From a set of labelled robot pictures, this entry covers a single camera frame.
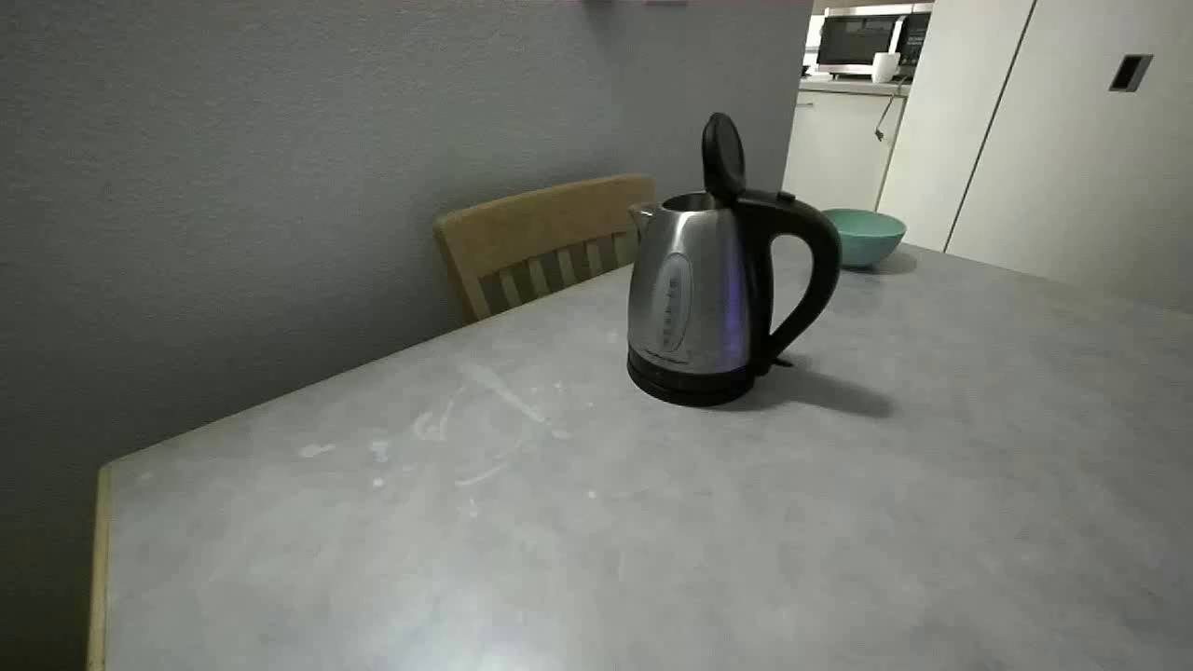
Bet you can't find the stainless steel electric kettle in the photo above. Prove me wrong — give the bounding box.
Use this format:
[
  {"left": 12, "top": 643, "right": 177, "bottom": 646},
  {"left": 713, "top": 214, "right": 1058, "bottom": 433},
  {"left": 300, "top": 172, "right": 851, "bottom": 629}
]
[{"left": 628, "top": 113, "right": 843, "bottom": 405}]

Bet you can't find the teal green bowl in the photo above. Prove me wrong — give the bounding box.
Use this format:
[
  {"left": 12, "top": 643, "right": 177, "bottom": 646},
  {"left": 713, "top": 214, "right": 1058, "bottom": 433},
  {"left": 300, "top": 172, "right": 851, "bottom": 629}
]
[{"left": 828, "top": 208, "right": 907, "bottom": 270}]

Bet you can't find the white kitchen cabinet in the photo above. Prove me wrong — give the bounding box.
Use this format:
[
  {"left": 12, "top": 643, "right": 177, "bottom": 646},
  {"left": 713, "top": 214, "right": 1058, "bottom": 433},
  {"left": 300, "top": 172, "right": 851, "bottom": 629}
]
[{"left": 783, "top": 81, "right": 907, "bottom": 208}]

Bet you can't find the white microwave oven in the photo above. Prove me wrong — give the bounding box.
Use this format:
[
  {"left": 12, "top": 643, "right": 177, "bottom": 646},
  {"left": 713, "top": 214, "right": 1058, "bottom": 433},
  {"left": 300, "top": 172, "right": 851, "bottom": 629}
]
[{"left": 811, "top": 4, "right": 933, "bottom": 81}]

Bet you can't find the wooden chair by wall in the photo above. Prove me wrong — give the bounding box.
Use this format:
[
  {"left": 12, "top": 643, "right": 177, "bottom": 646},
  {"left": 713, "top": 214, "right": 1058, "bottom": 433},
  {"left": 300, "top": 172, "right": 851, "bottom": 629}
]
[{"left": 436, "top": 172, "right": 657, "bottom": 321}]

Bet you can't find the black wall switch plate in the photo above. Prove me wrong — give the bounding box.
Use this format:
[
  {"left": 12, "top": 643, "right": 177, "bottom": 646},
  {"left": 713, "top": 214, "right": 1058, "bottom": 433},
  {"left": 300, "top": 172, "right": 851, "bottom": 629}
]
[{"left": 1110, "top": 54, "right": 1148, "bottom": 93}]

